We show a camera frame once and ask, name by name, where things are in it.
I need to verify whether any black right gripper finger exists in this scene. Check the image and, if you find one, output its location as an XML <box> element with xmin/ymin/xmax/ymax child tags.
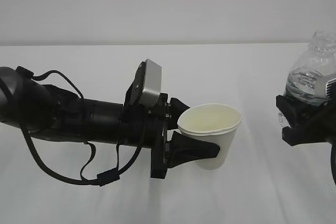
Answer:
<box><xmin>276</xmin><ymin>95</ymin><xmax>319</xmax><ymax>146</ymax></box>

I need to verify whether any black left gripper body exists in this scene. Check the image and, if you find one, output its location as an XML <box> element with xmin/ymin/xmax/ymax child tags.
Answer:
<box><xmin>119</xmin><ymin>93</ymin><xmax>170</xmax><ymax>179</ymax></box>

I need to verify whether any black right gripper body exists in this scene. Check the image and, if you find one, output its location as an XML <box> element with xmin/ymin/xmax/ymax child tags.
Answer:
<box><xmin>298</xmin><ymin>101</ymin><xmax>335</xmax><ymax>144</ymax></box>

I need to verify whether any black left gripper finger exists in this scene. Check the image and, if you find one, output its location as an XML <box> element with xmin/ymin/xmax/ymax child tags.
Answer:
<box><xmin>165</xmin><ymin>131</ymin><xmax>221</xmax><ymax>169</ymax></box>
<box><xmin>167</xmin><ymin>98</ymin><xmax>190</xmax><ymax>130</ymax></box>

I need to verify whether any white paper cup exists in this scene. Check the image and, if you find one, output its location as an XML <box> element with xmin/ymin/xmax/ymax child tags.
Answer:
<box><xmin>177</xmin><ymin>103</ymin><xmax>242</xmax><ymax>170</ymax></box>

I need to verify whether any clear water bottle green label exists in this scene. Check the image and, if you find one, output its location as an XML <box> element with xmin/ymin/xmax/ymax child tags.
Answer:
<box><xmin>277</xmin><ymin>30</ymin><xmax>336</xmax><ymax>127</ymax></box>

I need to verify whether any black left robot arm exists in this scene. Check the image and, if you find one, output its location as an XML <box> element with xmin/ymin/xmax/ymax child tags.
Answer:
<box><xmin>1</xmin><ymin>60</ymin><xmax>220</xmax><ymax>186</ymax></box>

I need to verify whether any black right camera cable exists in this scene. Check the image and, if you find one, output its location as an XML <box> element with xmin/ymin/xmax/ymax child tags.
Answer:
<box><xmin>330</xmin><ymin>144</ymin><xmax>336</xmax><ymax>185</ymax></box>

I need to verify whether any black camera cable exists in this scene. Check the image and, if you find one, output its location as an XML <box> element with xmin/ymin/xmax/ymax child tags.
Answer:
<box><xmin>330</xmin><ymin>144</ymin><xmax>336</xmax><ymax>185</ymax></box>
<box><xmin>16</xmin><ymin>66</ymin><xmax>144</xmax><ymax>187</ymax></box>

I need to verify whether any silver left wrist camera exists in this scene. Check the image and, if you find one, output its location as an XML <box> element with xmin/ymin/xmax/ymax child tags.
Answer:
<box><xmin>124</xmin><ymin>59</ymin><xmax>162</xmax><ymax>108</ymax></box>

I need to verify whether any black left camera cable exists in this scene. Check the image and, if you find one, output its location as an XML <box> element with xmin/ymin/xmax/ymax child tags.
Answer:
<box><xmin>16</xmin><ymin>66</ymin><xmax>144</xmax><ymax>187</ymax></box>

